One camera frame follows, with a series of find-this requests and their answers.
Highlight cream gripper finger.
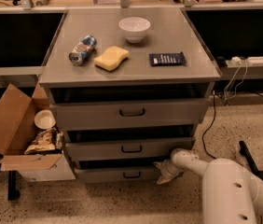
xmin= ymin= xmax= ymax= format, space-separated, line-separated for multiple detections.
xmin=156 ymin=175 xmax=175 ymax=185

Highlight grey bottom drawer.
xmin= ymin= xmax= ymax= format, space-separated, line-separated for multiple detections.
xmin=76 ymin=165 xmax=160 ymax=183

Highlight grey drawer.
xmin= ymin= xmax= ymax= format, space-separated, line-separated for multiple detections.
xmin=65 ymin=137 xmax=195 ymax=161
xmin=76 ymin=165 xmax=160 ymax=183
xmin=50 ymin=98 xmax=208 ymax=131

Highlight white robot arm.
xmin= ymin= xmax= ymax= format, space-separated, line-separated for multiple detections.
xmin=154 ymin=148 xmax=263 ymax=224

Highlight grey top drawer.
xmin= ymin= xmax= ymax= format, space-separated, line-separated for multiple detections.
xmin=50 ymin=98 xmax=208 ymax=131

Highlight grey middle drawer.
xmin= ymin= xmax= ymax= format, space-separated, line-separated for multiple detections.
xmin=65 ymin=137 xmax=195 ymax=161

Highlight grey drawer cabinet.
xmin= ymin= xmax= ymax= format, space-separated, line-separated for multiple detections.
xmin=40 ymin=7 xmax=220 ymax=171

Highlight white box under carton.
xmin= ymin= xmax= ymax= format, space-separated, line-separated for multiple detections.
xmin=20 ymin=155 xmax=76 ymax=182

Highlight black stand leg right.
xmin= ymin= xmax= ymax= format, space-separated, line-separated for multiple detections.
xmin=239 ymin=141 xmax=263 ymax=179

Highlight black stand leg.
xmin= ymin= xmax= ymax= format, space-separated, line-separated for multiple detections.
xmin=0 ymin=154 xmax=21 ymax=201
xmin=239 ymin=141 xmax=263 ymax=179

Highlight dark blue snack packet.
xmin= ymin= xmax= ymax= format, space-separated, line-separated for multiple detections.
xmin=149 ymin=52 xmax=187 ymax=66

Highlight crumpled snack bags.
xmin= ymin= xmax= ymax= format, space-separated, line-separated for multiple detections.
xmin=24 ymin=128 xmax=63 ymax=155

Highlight yellow sponge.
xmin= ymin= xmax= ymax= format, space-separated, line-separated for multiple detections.
xmin=94 ymin=46 xmax=130 ymax=72

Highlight white bowl in box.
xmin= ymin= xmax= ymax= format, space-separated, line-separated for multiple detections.
xmin=35 ymin=110 xmax=56 ymax=130

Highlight white power strip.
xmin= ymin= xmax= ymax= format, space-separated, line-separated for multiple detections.
xmin=229 ymin=57 xmax=263 ymax=67

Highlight white bowl on cabinet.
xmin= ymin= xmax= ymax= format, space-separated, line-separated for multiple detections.
xmin=118 ymin=17 xmax=150 ymax=43

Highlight crushed blue soda can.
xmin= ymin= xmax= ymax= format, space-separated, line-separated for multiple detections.
xmin=69 ymin=35 xmax=97 ymax=65

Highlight brown cardboard box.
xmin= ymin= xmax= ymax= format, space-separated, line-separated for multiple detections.
xmin=0 ymin=84 xmax=62 ymax=171

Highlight black stand leg left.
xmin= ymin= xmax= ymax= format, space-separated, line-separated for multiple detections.
xmin=0 ymin=154 xmax=21 ymax=201

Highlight black power cable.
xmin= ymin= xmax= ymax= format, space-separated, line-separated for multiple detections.
xmin=201 ymin=91 xmax=217 ymax=160

